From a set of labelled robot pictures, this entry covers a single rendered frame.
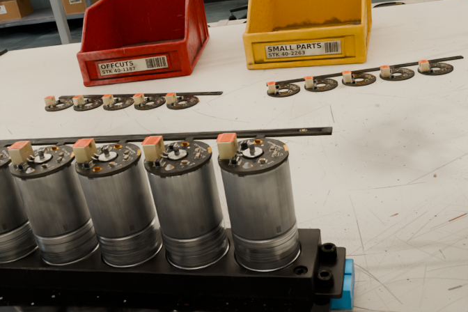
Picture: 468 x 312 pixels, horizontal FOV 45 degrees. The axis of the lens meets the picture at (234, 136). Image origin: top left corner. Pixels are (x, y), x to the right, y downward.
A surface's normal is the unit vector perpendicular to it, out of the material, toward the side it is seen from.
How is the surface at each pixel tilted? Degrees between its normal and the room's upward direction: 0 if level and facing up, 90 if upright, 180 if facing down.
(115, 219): 90
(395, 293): 0
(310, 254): 0
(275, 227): 90
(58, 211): 90
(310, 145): 0
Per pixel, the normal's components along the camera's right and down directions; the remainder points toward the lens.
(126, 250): 0.07, 0.40
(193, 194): 0.41, 0.33
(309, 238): -0.15, -0.90
